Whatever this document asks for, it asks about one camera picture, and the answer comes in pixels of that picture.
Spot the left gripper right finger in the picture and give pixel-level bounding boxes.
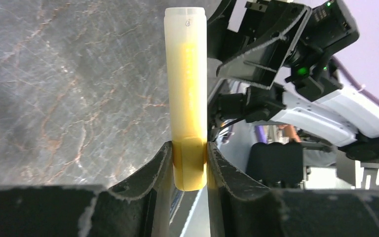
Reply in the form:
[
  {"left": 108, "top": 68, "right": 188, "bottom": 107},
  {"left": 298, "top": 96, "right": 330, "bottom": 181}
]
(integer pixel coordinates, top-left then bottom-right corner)
[{"left": 207, "top": 143, "right": 379, "bottom": 237}]

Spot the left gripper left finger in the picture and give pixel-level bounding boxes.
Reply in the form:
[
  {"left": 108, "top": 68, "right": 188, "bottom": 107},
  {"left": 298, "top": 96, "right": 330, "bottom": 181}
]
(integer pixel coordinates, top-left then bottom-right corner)
[{"left": 0, "top": 142, "right": 173, "bottom": 237}]

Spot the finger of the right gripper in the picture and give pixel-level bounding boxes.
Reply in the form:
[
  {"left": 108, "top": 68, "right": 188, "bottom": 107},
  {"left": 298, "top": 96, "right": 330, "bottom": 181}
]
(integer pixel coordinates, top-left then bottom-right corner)
[
  {"left": 216, "top": 4, "right": 309, "bottom": 89},
  {"left": 207, "top": 0, "right": 239, "bottom": 59}
]

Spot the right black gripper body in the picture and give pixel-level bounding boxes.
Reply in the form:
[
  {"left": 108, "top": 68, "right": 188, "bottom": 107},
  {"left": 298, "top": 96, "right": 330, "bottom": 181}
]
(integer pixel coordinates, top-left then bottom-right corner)
[{"left": 241, "top": 0, "right": 311, "bottom": 66}]

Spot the yellow highlighter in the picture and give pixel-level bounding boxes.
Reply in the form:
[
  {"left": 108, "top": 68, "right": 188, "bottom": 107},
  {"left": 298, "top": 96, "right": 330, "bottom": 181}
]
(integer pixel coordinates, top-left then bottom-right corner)
[{"left": 164, "top": 7, "right": 208, "bottom": 191}]

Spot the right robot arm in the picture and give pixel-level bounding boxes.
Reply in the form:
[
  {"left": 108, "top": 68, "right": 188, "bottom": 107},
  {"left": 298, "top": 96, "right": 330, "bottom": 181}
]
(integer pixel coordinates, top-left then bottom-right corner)
[{"left": 207, "top": 0, "right": 379, "bottom": 161}]

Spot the black office chair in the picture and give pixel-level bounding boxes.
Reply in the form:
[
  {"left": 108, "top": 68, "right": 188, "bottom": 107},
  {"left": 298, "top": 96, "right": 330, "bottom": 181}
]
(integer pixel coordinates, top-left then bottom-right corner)
[{"left": 246, "top": 142, "right": 304, "bottom": 188}]

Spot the person in background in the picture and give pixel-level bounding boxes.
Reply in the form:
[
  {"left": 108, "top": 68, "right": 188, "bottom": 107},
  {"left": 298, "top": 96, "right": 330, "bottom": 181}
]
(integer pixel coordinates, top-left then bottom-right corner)
[{"left": 277, "top": 124, "right": 302, "bottom": 143}]

